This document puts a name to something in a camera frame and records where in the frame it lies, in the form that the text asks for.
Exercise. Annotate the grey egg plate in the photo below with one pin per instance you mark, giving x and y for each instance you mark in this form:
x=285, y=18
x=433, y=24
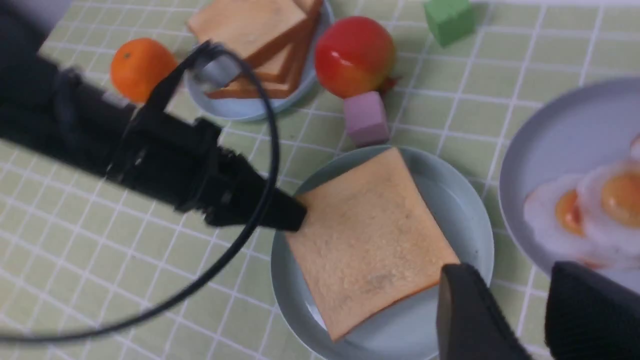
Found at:
x=589, y=127

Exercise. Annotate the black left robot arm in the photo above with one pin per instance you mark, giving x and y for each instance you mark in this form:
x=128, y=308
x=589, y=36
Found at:
x=58, y=114

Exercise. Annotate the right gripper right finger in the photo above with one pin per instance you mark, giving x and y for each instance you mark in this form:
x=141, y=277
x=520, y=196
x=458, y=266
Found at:
x=590, y=317

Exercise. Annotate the teal empty plate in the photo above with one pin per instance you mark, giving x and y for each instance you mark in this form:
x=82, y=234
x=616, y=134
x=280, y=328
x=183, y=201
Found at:
x=407, y=329

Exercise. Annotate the toast slice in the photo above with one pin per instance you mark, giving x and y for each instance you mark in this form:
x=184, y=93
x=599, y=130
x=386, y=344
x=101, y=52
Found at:
x=279, y=66
x=255, y=30
x=244, y=90
x=368, y=241

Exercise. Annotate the pink lilac cube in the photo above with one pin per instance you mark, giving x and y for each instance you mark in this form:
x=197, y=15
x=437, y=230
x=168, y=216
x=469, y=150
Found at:
x=366, y=119

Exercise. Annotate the green cube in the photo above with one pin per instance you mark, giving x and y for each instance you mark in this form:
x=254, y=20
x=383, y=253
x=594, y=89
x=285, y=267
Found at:
x=449, y=21

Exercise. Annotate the orange mandarin fruit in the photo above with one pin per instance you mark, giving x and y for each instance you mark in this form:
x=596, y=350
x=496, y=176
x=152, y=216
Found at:
x=138, y=66

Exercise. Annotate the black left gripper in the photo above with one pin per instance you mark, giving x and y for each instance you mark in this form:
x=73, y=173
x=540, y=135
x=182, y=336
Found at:
x=183, y=165

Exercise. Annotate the fried egg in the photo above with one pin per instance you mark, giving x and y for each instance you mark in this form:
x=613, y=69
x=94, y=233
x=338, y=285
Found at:
x=551, y=212
x=609, y=201

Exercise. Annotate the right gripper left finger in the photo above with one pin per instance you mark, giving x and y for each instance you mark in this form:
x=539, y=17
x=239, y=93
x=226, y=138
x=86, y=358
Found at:
x=469, y=323

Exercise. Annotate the light blue bread plate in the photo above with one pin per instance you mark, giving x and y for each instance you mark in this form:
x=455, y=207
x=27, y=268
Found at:
x=252, y=109

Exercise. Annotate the red apple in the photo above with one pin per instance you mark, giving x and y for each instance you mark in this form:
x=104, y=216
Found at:
x=354, y=56

